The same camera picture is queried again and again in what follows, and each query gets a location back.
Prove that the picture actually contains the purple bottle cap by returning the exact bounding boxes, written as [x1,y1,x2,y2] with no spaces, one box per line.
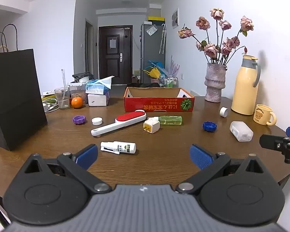
[73,115,87,125]

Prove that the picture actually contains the white spray bottle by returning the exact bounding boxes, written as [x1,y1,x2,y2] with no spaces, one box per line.
[100,141,136,154]

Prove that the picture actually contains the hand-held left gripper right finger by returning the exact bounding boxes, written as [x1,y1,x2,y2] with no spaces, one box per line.
[176,144,264,195]

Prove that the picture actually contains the red cardboard box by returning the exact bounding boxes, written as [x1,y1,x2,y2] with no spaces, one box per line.
[124,87,195,113]

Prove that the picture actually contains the orange fruit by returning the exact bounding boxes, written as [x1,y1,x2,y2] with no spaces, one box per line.
[71,97,84,109]

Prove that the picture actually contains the black paper bag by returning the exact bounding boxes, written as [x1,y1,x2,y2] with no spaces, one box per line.
[0,24,48,151]

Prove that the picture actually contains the dark brown door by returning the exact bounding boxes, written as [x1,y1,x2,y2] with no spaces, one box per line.
[98,25,133,85]

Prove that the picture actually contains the textured grey vase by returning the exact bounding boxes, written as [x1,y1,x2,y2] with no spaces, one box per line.
[204,62,226,103]

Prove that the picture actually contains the yellow bear mug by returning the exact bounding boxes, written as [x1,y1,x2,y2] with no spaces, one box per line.
[253,104,277,126]

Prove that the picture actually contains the dark side door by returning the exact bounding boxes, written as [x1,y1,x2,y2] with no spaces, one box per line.
[85,19,95,74]

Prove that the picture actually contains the dried pink roses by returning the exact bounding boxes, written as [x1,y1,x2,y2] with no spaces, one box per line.
[177,8,255,66]

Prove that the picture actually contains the white tissue pack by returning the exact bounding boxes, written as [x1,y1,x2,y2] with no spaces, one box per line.
[88,92,110,107]

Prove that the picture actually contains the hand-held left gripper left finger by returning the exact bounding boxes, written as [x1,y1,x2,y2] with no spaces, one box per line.
[23,144,112,194]

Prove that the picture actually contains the black folding rack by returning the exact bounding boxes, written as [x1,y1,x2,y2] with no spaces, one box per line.
[72,72,94,84]

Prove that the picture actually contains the blue bottle cap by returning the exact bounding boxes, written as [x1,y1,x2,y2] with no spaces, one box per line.
[203,121,217,133]

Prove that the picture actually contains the white cable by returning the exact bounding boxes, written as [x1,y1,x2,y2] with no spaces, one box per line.
[42,98,60,113]

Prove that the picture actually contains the black cloth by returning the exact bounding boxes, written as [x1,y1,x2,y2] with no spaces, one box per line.
[127,83,160,88]

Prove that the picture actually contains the yellow thermos jug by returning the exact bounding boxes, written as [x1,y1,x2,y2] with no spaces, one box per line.
[231,55,259,115]

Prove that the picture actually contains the red and white lint brush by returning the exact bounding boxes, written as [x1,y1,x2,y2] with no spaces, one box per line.
[90,110,147,136]

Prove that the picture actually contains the clear food container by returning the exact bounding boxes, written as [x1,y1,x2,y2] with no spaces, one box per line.
[68,81,88,104]

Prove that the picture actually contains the hanging white umbrella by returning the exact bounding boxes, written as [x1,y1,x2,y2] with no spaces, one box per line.
[159,24,166,54]

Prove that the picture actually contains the purple wall decoration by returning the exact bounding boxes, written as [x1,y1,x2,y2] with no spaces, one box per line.
[168,55,180,76]

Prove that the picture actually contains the blue tissue pack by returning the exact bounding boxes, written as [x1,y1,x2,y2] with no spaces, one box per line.
[85,76,115,95]

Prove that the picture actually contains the grey refrigerator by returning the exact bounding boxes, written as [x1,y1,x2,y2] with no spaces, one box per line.
[140,22,166,84]

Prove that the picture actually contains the wire cart with bottles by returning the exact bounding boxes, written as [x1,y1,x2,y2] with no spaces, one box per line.
[159,75,179,88]

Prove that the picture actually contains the white plug adapter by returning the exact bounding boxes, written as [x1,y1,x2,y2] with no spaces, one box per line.
[143,118,160,134]

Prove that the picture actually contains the clear drinking glass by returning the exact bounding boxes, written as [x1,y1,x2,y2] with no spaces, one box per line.
[54,87,70,109]

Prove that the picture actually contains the green spray bottle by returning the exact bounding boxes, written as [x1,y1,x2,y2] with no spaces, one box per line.
[147,115,183,126]

